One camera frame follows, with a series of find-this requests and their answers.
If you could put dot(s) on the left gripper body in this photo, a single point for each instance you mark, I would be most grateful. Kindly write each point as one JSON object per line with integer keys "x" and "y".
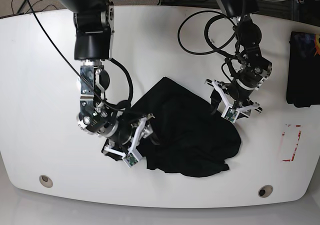
{"x": 236, "y": 95}

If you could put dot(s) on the left table cable grommet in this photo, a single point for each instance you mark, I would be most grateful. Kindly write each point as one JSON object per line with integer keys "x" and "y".
{"x": 45, "y": 181}

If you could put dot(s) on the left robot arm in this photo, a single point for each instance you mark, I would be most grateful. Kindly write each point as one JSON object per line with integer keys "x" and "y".
{"x": 247, "y": 67}

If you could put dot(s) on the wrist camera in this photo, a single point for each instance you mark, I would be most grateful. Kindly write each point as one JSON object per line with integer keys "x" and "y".
{"x": 230, "y": 114}
{"x": 130, "y": 160}

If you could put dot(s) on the red tape rectangle marking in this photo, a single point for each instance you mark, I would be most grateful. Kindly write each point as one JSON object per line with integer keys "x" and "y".
{"x": 289, "y": 142}

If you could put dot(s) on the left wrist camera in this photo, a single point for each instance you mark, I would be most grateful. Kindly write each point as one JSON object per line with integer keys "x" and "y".
{"x": 230, "y": 114}

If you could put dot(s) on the black t-shirt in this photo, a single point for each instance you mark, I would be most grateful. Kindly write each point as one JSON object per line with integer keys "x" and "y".
{"x": 196, "y": 142}
{"x": 303, "y": 85}

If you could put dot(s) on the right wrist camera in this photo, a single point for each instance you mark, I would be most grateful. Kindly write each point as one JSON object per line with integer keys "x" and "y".
{"x": 130, "y": 160}

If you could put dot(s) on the table cable grommet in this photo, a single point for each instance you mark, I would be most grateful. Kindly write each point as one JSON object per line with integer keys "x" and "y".
{"x": 265, "y": 191}
{"x": 45, "y": 181}

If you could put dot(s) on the right table cable grommet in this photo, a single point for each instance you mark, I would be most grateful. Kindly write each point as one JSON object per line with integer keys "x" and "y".
{"x": 265, "y": 191}

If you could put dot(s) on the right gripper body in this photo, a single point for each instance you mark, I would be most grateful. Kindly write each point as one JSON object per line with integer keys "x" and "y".
{"x": 123, "y": 137}

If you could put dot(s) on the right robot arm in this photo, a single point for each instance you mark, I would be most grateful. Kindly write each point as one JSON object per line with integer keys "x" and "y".
{"x": 94, "y": 27}

